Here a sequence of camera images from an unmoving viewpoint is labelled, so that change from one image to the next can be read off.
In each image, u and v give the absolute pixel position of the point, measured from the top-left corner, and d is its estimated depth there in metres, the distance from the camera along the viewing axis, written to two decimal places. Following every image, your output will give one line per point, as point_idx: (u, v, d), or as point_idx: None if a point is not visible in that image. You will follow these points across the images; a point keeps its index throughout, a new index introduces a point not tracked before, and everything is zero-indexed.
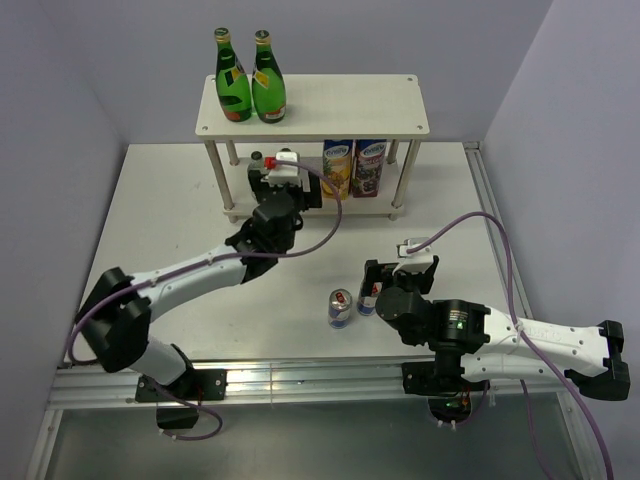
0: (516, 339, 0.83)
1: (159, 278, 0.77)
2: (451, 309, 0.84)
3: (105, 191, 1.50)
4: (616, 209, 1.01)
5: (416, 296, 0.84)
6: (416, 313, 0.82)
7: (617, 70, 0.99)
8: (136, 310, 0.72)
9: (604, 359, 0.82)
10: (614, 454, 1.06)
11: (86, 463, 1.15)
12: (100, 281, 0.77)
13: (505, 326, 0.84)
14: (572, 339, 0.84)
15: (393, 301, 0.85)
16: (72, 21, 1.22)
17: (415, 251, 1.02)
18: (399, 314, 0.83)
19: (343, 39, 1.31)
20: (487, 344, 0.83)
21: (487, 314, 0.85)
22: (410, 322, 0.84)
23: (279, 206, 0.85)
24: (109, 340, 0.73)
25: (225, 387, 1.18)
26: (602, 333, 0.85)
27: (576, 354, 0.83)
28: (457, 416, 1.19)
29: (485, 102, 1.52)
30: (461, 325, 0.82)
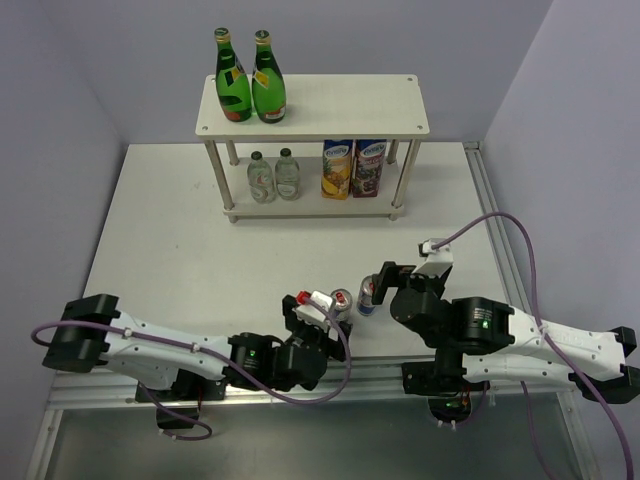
0: (540, 340, 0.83)
1: (133, 334, 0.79)
2: (473, 308, 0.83)
3: (105, 191, 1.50)
4: (617, 210, 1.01)
5: (430, 296, 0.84)
6: (431, 313, 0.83)
7: (617, 70, 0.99)
8: (83, 354, 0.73)
9: (621, 365, 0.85)
10: (614, 454, 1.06)
11: (86, 463, 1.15)
12: (91, 301, 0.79)
13: (529, 328, 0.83)
14: (592, 345, 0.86)
15: (407, 302, 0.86)
16: (71, 20, 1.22)
17: (439, 250, 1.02)
18: (413, 314, 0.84)
19: (343, 39, 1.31)
20: (512, 345, 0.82)
21: (511, 314, 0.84)
22: (427, 322, 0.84)
23: (306, 365, 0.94)
24: (53, 359, 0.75)
25: (225, 387, 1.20)
26: (618, 339, 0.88)
27: (596, 359, 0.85)
28: (457, 416, 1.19)
29: (485, 102, 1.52)
30: (486, 324, 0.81)
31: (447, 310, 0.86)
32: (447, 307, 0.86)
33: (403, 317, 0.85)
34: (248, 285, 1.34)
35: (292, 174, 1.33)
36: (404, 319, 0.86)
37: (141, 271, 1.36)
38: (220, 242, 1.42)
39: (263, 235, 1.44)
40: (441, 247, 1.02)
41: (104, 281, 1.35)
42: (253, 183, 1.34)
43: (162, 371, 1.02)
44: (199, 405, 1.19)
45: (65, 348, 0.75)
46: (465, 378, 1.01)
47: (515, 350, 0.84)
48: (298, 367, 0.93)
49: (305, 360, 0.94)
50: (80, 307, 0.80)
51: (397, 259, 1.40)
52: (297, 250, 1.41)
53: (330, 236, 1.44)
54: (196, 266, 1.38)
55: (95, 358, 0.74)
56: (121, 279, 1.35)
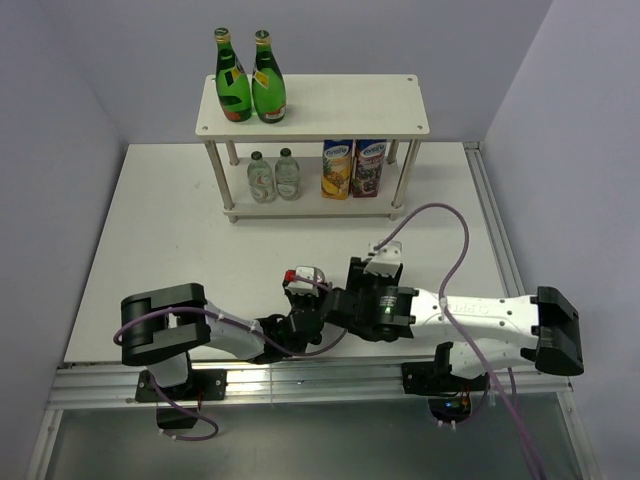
0: (442, 316, 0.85)
1: (223, 318, 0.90)
2: (382, 295, 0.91)
3: (105, 191, 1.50)
4: (617, 209, 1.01)
5: (342, 293, 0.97)
6: (341, 309, 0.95)
7: (617, 69, 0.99)
8: (197, 336, 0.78)
9: (532, 327, 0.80)
10: (617, 455, 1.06)
11: (85, 464, 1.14)
12: (180, 290, 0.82)
13: (430, 306, 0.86)
14: (502, 311, 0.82)
15: (325, 301, 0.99)
16: (72, 20, 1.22)
17: (386, 251, 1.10)
18: (328, 312, 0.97)
19: (344, 39, 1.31)
20: (415, 325, 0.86)
21: (415, 296, 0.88)
22: (342, 317, 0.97)
23: (308, 324, 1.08)
24: (158, 344, 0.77)
25: (225, 387, 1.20)
26: (533, 300, 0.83)
27: (504, 325, 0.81)
28: (457, 416, 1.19)
29: (485, 102, 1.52)
30: (389, 308, 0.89)
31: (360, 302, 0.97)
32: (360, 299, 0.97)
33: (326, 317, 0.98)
34: (247, 285, 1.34)
35: (292, 174, 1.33)
36: (327, 318, 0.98)
37: (141, 271, 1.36)
38: (220, 241, 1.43)
39: (263, 235, 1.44)
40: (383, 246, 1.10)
41: (104, 281, 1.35)
42: (253, 183, 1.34)
43: (183, 365, 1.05)
44: (199, 405, 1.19)
45: (173, 332, 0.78)
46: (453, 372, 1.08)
47: (425, 328, 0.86)
48: (302, 328, 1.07)
49: (303, 319, 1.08)
50: (164, 297, 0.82)
51: None
52: (297, 249, 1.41)
53: (331, 236, 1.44)
54: (196, 266, 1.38)
55: (206, 338, 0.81)
56: (122, 279, 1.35)
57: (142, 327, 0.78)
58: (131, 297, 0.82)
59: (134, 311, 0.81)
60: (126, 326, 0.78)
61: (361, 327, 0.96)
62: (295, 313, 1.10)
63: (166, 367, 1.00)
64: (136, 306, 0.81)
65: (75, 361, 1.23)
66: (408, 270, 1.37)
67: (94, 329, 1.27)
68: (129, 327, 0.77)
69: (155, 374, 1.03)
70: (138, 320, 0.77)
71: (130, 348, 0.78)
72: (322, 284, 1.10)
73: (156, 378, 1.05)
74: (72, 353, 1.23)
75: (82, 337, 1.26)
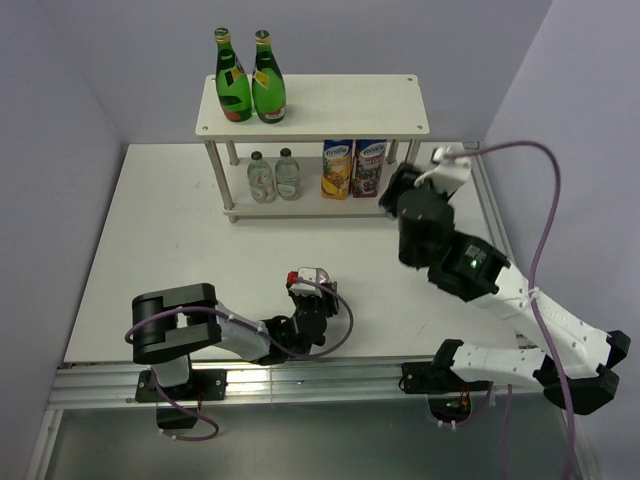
0: (524, 305, 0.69)
1: (233, 318, 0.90)
2: (472, 243, 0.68)
3: (105, 191, 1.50)
4: (617, 209, 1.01)
5: (449, 208, 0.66)
6: (440, 227, 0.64)
7: (617, 70, 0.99)
8: (209, 334, 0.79)
9: (600, 365, 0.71)
10: (617, 455, 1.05)
11: (85, 464, 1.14)
12: (192, 290, 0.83)
13: (518, 288, 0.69)
14: (577, 332, 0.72)
15: (426, 202, 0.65)
16: (72, 20, 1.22)
17: (456, 161, 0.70)
18: (423, 219, 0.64)
19: (343, 39, 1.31)
20: (490, 296, 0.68)
21: (507, 267, 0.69)
22: (426, 235, 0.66)
23: (311, 327, 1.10)
24: (170, 343, 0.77)
25: (225, 387, 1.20)
26: (608, 340, 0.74)
27: (575, 348, 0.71)
28: (457, 416, 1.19)
29: (485, 102, 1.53)
30: (476, 264, 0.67)
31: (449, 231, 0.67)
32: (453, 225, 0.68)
33: (403, 217, 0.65)
34: (247, 285, 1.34)
35: (292, 174, 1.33)
36: (402, 221, 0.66)
37: (141, 271, 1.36)
38: (220, 241, 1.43)
39: (263, 235, 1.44)
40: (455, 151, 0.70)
41: (104, 281, 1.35)
42: (253, 183, 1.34)
43: (186, 365, 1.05)
44: (200, 405, 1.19)
45: (186, 331, 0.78)
46: (453, 369, 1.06)
47: (492, 304, 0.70)
48: (305, 332, 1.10)
49: (307, 322, 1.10)
50: (175, 296, 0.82)
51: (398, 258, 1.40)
52: (297, 249, 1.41)
53: (331, 236, 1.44)
54: (196, 266, 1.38)
55: (218, 337, 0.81)
56: (122, 279, 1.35)
57: (152, 326, 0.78)
58: (141, 297, 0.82)
59: (144, 311, 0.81)
60: (137, 325, 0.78)
61: (428, 259, 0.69)
62: (298, 316, 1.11)
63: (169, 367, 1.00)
64: (147, 304, 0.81)
65: (75, 361, 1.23)
66: (408, 271, 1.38)
67: (94, 329, 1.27)
68: (140, 325, 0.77)
69: (157, 373, 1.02)
70: (149, 319, 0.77)
71: (141, 346, 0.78)
72: (323, 286, 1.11)
73: (158, 377, 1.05)
74: (72, 353, 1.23)
75: (82, 337, 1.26)
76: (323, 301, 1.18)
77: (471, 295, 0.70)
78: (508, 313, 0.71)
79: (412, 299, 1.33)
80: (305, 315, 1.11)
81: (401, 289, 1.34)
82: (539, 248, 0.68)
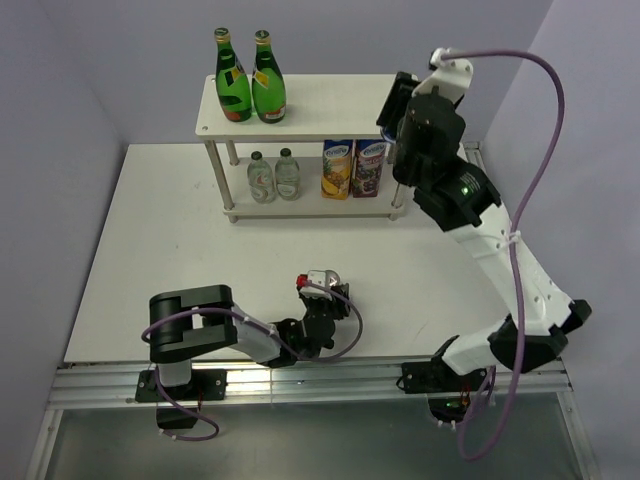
0: (501, 246, 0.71)
1: (249, 321, 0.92)
2: (468, 174, 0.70)
3: (105, 191, 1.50)
4: (617, 208, 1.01)
5: (458, 125, 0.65)
6: (446, 141, 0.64)
7: (616, 70, 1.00)
8: (225, 335, 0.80)
9: (552, 325, 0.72)
10: (617, 455, 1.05)
11: (85, 464, 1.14)
12: (211, 291, 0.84)
13: (499, 229, 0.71)
14: (543, 288, 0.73)
15: (436, 110, 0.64)
16: (72, 20, 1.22)
17: (455, 66, 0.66)
18: (430, 126, 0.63)
19: (343, 39, 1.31)
20: (472, 229, 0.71)
21: (497, 205, 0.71)
22: (426, 147, 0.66)
23: (318, 330, 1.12)
24: (187, 343, 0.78)
25: (225, 387, 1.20)
26: (572, 306, 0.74)
27: (536, 302, 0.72)
28: (457, 416, 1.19)
29: (485, 102, 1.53)
30: (467, 192, 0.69)
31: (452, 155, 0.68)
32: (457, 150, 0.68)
33: (415, 122, 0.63)
34: (248, 285, 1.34)
35: (292, 174, 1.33)
36: (412, 125, 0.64)
37: (142, 271, 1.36)
38: (220, 241, 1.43)
39: (263, 235, 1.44)
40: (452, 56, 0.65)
41: (104, 281, 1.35)
42: (253, 183, 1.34)
43: (189, 366, 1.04)
44: (200, 405, 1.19)
45: (203, 332, 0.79)
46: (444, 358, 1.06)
47: (470, 238, 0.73)
48: (312, 335, 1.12)
49: (315, 327, 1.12)
50: (194, 297, 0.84)
51: (397, 258, 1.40)
52: (297, 249, 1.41)
53: (331, 236, 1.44)
54: (196, 266, 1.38)
55: (234, 339, 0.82)
56: (122, 278, 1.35)
57: (169, 326, 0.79)
58: (159, 296, 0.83)
59: (161, 310, 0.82)
60: (155, 324, 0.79)
61: (421, 176, 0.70)
62: (305, 320, 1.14)
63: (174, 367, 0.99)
64: (164, 304, 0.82)
65: (75, 361, 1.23)
66: (408, 271, 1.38)
67: (94, 329, 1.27)
68: (157, 325, 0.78)
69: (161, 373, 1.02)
70: (166, 319, 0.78)
71: (158, 346, 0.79)
72: (331, 290, 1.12)
73: (160, 377, 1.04)
74: (72, 353, 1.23)
75: (82, 337, 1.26)
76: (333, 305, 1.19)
77: (451, 222, 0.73)
78: (483, 252, 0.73)
79: (412, 299, 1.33)
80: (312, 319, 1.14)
81: (401, 289, 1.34)
82: (530, 193, 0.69)
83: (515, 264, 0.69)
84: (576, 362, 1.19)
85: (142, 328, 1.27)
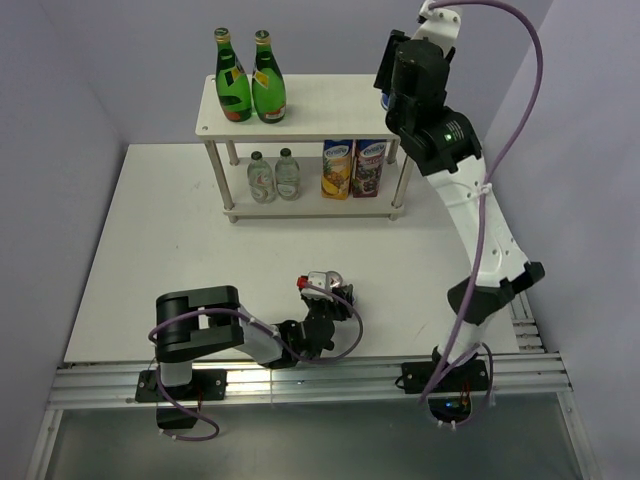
0: (472, 196, 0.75)
1: (254, 321, 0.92)
2: (452, 122, 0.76)
3: (105, 191, 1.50)
4: (617, 208, 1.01)
5: (444, 69, 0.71)
6: (429, 79, 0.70)
7: (617, 70, 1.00)
8: (232, 336, 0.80)
9: (504, 277, 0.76)
10: (617, 454, 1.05)
11: (85, 464, 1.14)
12: (218, 291, 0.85)
13: (474, 180, 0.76)
14: (502, 242, 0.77)
15: (424, 52, 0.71)
16: (72, 20, 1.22)
17: (442, 17, 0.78)
18: (416, 64, 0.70)
19: (343, 40, 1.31)
20: (448, 176, 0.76)
21: (475, 157, 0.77)
22: (412, 85, 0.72)
23: (319, 331, 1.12)
24: (194, 343, 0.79)
25: (225, 387, 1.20)
26: (526, 266, 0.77)
27: (493, 255, 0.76)
28: (457, 416, 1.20)
29: (485, 102, 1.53)
30: (449, 138, 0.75)
31: (436, 99, 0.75)
32: (442, 96, 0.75)
33: (401, 60, 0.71)
34: (247, 284, 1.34)
35: (292, 174, 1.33)
36: (399, 63, 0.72)
37: (141, 271, 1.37)
38: (220, 241, 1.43)
39: (263, 235, 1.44)
40: (437, 9, 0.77)
41: (104, 281, 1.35)
42: (253, 183, 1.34)
43: (191, 367, 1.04)
44: (200, 404, 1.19)
45: (210, 332, 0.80)
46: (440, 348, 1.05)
47: (445, 185, 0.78)
48: (311, 336, 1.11)
49: (315, 328, 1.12)
50: (200, 297, 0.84)
51: (397, 258, 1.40)
52: (297, 248, 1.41)
53: (331, 236, 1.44)
54: (196, 266, 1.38)
55: (240, 339, 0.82)
56: (122, 278, 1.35)
57: (176, 327, 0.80)
58: (165, 296, 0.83)
59: (167, 310, 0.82)
60: (162, 324, 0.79)
61: (405, 116, 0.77)
62: (305, 321, 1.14)
63: (177, 367, 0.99)
64: (170, 304, 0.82)
65: (76, 361, 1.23)
66: (408, 271, 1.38)
67: (94, 329, 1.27)
68: (164, 325, 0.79)
69: (164, 374, 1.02)
70: (173, 320, 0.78)
71: (165, 345, 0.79)
72: (331, 292, 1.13)
73: (161, 377, 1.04)
74: (72, 353, 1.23)
75: (82, 337, 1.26)
76: (334, 307, 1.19)
77: (428, 167, 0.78)
78: (454, 200, 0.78)
79: (412, 299, 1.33)
80: (312, 320, 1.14)
81: (401, 289, 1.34)
82: (502, 154, 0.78)
83: (482, 213, 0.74)
84: (577, 362, 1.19)
85: (142, 328, 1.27)
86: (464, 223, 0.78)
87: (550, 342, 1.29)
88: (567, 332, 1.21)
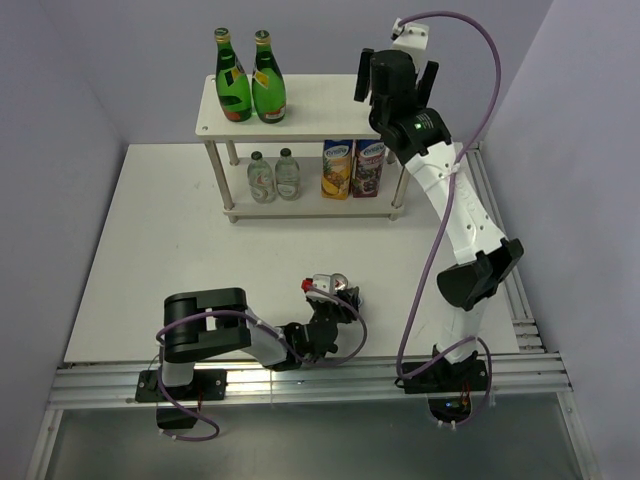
0: (443, 177, 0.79)
1: (261, 324, 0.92)
2: (423, 115, 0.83)
3: (105, 191, 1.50)
4: (617, 208, 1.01)
5: (410, 68, 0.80)
6: (396, 77, 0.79)
7: (616, 70, 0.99)
8: (238, 338, 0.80)
9: (479, 251, 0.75)
10: (617, 455, 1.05)
11: (84, 464, 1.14)
12: (226, 292, 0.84)
13: (444, 162, 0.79)
14: (476, 218, 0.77)
15: (392, 56, 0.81)
16: (72, 20, 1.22)
17: (411, 32, 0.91)
18: (383, 65, 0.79)
19: (344, 39, 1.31)
20: (420, 158, 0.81)
21: (446, 143, 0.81)
22: (384, 84, 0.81)
23: (321, 334, 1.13)
24: (201, 345, 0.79)
25: (225, 387, 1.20)
26: (504, 243, 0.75)
27: (466, 230, 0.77)
28: (457, 416, 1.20)
29: (485, 102, 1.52)
30: (419, 127, 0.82)
31: (407, 95, 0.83)
32: (413, 92, 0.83)
33: (373, 62, 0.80)
34: (247, 284, 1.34)
35: (292, 174, 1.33)
36: (371, 65, 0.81)
37: (141, 271, 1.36)
38: (220, 241, 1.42)
39: (263, 235, 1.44)
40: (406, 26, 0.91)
41: (104, 281, 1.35)
42: (253, 183, 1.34)
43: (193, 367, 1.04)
44: (200, 405, 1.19)
45: (217, 334, 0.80)
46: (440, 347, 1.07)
47: (419, 170, 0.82)
48: (313, 339, 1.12)
49: (319, 331, 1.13)
50: (207, 298, 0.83)
51: (397, 257, 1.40)
52: (298, 248, 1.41)
53: (331, 236, 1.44)
54: (196, 266, 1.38)
55: (247, 342, 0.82)
56: (122, 279, 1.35)
57: (183, 327, 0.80)
58: (173, 296, 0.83)
59: (175, 310, 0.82)
60: (169, 325, 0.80)
61: (381, 112, 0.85)
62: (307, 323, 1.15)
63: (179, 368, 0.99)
64: (178, 305, 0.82)
65: (76, 361, 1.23)
66: (408, 270, 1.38)
67: (94, 329, 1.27)
68: (172, 326, 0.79)
69: (166, 374, 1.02)
70: (181, 321, 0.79)
71: (172, 346, 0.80)
72: (335, 296, 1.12)
73: (162, 376, 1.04)
74: (73, 354, 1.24)
75: (82, 337, 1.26)
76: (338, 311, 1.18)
77: (403, 155, 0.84)
78: (428, 183, 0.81)
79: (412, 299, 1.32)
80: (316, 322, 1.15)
81: (401, 289, 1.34)
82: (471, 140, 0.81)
83: (450, 190, 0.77)
84: (577, 362, 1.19)
85: (142, 328, 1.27)
86: (439, 203, 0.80)
87: (550, 342, 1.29)
88: (567, 332, 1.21)
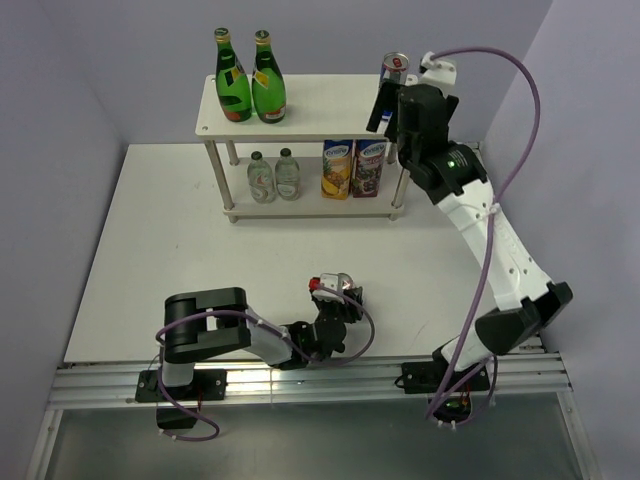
0: (481, 218, 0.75)
1: (261, 323, 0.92)
2: (455, 152, 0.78)
3: (105, 191, 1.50)
4: (617, 208, 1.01)
5: (443, 102, 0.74)
6: (428, 113, 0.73)
7: (616, 70, 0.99)
8: (238, 338, 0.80)
9: (525, 296, 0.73)
10: (617, 455, 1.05)
11: (84, 465, 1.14)
12: (225, 292, 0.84)
13: (481, 202, 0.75)
14: (520, 262, 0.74)
15: (422, 90, 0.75)
16: (72, 20, 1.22)
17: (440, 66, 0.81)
18: (414, 100, 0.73)
19: (343, 39, 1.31)
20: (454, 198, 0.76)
21: (481, 182, 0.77)
22: (415, 119, 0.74)
23: (329, 334, 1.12)
24: (201, 345, 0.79)
25: (225, 387, 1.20)
26: (550, 286, 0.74)
27: (510, 274, 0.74)
28: (457, 416, 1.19)
29: (485, 102, 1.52)
30: (453, 166, 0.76)
31: (439, 131, 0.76)
32: (445, 127, 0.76)
33: (402, 98, 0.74)
34: (247, 284, 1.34)
35: (292, 174, 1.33)
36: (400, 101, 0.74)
37: (141, 271, 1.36)
38: (220, 241, 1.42)
39: (263, 235, 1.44)
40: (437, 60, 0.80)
41: (104, 281, 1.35)
42: (253, 183, 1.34)
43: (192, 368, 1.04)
44: (200, 405, 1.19)
45: (217, 334, 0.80)
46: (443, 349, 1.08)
47: (453, 209, 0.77)
48: (321, 338, 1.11)
49: (327, 331, 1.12)
50: (207, 298, 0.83)
51: (397, 257, 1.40)
52: (297, 248, 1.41)
53: (331, 236, 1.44)
54: (196, 266, 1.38)
55: (247, 342, 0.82)
56: (122, 279, 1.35)
57: (184, 327, 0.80)
58: (173, 296, 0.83)
59: (176, 310, 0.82)
60: (170, 325, 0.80)
61: (411, 148, 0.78)
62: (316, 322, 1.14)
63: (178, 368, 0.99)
64: (179, 305, 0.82)
65: (76, 360, 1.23)
66: (407, 271, 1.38)
67: (94, 329, 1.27)
68: (173, 325, 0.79)
69: (165, 374, 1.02)
70: (181, 321, 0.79)
71: (173, 346, 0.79)
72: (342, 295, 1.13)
73: (162, 377, 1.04)
74: (73, 354, 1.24)
75: (82, 337, 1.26)
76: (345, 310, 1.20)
77: (436, 194, 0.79)
78: (463, 223, 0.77)
79: (412, 300, 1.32)
80: (323, 321, 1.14)
81: (401, 289, 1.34)
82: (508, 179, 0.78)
83: (491, 234, 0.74)
84: (577, 362, 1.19)
85: (141, 329, 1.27)
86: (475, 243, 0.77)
87: (550, 342, 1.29)
88: (568, 332, 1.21)
